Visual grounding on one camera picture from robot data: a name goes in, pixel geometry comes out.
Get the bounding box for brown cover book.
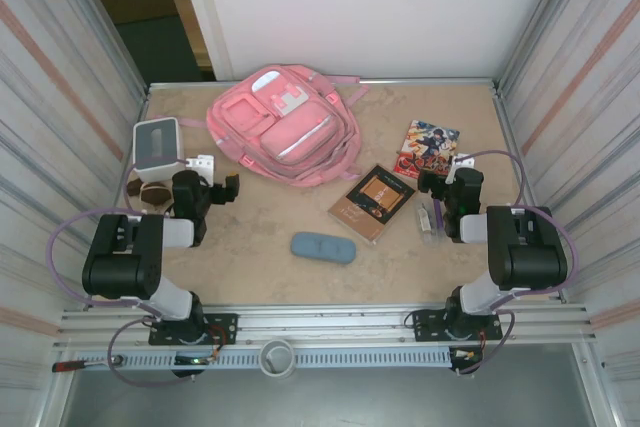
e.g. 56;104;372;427
327;163;419;247

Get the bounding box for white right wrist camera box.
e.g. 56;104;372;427
447;154;476;183

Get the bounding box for white grey tissue box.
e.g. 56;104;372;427
132;116;187;183

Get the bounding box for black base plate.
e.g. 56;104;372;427
412;309;503;343
148;312;239;347

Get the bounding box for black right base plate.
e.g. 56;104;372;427
412;309;503;343

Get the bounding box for grey plastic ring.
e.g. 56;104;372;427
258;338;297;378

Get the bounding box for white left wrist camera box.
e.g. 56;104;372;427
187;154;217;186

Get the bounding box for pink backpack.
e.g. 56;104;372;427
177;64;371;188

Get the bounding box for blue pencil case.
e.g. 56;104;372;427
290;231;358;266

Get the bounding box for white slotted cable duct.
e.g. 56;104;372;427
107;349;454;372

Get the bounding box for small controller board with wires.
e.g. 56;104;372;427
172;354;221;379
448;346;485;377

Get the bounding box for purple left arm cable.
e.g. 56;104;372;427
46;158;201;388

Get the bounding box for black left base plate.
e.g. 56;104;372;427
148;312;239;347

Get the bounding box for colourful manga book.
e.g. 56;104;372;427
394;119;461;179

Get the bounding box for wide aluminium mounting rail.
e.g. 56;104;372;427
58;302;599;351

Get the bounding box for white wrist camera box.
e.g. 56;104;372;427
187;154;217;186
447;154;476;183

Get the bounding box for red handled tool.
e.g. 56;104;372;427
52;355;126;373

